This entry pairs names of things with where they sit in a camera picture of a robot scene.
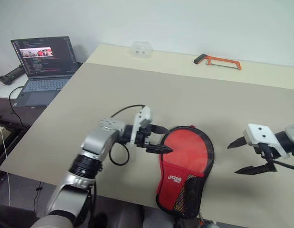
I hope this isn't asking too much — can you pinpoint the grey robot torso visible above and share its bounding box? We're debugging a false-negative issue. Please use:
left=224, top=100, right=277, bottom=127
left=30, top=213, right=75, bottom=228

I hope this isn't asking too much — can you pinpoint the red black mesh paddle case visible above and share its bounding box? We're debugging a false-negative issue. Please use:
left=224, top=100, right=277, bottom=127
left=155, top=125, right=215, bottom=219

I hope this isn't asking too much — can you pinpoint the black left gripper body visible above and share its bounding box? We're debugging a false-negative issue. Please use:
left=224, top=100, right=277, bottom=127
left=136, top=123, right=156, bottom=149

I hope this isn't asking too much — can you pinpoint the side desk with white top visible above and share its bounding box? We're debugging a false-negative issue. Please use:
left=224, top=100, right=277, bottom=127
left=0, top=62, right=84, bottom=130

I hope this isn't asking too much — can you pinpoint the orange hacksaw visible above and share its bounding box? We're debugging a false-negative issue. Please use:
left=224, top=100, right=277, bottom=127
left=193, top=54, right=243, bottom=71

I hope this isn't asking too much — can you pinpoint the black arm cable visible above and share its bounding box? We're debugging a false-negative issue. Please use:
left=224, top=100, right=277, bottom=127
left=274, top=160, right=294, bottom=171
left=109, top=104, right=147, bottom=166

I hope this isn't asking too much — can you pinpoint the clear plastic box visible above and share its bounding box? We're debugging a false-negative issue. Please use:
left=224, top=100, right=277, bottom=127
left=130, top=40, right=154, bottom=59

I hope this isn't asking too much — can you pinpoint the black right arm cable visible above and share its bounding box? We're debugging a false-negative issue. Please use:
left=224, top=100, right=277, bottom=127
left=274, top=160, right=294, bottom=171

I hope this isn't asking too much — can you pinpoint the black laptop cable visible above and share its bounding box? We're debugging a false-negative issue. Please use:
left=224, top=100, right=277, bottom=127
left=9, top=85, right=29, bottom=130

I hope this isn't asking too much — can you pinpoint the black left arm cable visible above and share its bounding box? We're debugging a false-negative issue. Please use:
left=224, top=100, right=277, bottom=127
left=109, top=104, right=147, bottom=166

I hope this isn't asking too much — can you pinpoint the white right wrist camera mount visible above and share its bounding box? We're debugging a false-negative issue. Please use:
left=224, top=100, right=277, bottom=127
left=243, top=123, right=291, bottom=159

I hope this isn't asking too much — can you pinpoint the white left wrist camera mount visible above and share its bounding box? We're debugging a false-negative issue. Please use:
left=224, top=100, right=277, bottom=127
left=130, top=106, right=154, bottom=144

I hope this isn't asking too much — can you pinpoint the open grey laptop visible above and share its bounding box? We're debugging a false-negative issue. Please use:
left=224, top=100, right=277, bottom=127
left=10, top=36, right=79, bottom=107

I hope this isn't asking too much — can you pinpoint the black handheld device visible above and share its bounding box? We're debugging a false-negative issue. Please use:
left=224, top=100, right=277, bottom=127
left=0, top=64, right=25, bottom=86

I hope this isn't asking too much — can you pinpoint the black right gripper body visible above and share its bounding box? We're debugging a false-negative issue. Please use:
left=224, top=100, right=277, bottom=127
left=253, top=142, right=282, bottom=165

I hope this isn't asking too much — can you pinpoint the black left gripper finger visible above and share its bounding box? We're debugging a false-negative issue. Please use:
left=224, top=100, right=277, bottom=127
left=146, top=144, right=174, bottom=154
left=151, top=124, right=171, bottom=134

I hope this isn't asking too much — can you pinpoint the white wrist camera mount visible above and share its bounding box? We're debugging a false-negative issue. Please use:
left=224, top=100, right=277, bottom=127
left=243, top=123, right=291, bottom=159
left=130, top=106, right=154, bottom=144

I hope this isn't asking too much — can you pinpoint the thin white cable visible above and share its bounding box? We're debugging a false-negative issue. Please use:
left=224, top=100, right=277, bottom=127
left=0, top=111, right=11, bottom=208

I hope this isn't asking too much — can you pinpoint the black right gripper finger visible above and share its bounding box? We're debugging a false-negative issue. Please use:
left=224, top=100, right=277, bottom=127
left=234, top=161, right=278, bottom=175
left=227, top=135, right=248, bottom=150

